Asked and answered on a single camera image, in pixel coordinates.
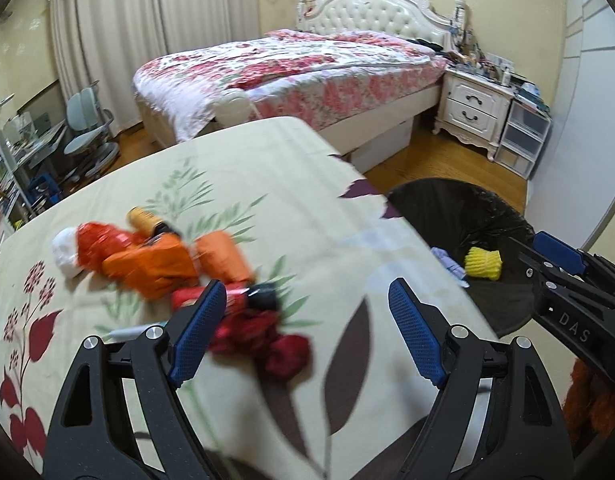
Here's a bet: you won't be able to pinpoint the white teal tube box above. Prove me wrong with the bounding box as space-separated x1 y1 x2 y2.
102 322 166 342

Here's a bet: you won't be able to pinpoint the red bottle black cap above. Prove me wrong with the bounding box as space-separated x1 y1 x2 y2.
171 283 280 313

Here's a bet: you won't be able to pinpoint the light blue cloth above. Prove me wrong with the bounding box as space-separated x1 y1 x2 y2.
430 247 469 288

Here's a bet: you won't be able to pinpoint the black lined trash bin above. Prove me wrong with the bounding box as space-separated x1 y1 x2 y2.
387 178 534 337

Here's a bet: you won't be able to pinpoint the yellow foam net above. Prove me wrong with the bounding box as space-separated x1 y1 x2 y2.
465 247 503 281

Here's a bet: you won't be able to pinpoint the yellow bottle black cap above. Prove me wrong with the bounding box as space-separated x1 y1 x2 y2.
126 207 180 238

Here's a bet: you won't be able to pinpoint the red-orange knotted plastic bag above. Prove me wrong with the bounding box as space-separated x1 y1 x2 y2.
76 222 147 274

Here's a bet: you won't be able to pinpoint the plastic drawer unit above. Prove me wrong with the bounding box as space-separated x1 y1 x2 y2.
494 96 551 180

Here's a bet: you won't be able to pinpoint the floral sheet on near bed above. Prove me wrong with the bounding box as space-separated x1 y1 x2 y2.
0 117 493 479

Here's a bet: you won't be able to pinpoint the white crumpled plastic bag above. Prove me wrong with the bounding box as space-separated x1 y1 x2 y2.
50 226 84 280

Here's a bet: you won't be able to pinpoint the white nightstand with drawers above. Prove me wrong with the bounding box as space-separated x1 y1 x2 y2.
432 67 515 162

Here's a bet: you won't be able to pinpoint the white storage box under bed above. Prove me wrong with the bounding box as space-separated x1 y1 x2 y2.
350 117 414 174

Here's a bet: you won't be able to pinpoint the grey-blue desk chair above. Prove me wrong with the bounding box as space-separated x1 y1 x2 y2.
64 80 120 184

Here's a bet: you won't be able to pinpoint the grey study desk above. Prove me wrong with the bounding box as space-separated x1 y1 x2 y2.
0 120 67 192

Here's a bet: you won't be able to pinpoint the pink floral quilt bed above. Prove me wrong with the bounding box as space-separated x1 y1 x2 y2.
133 29 447 143

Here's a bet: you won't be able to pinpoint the white tufted headboard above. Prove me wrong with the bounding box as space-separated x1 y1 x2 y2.
296 0 454 50

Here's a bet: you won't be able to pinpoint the beige curtains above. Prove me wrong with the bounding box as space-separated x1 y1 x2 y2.
48 0 260 132

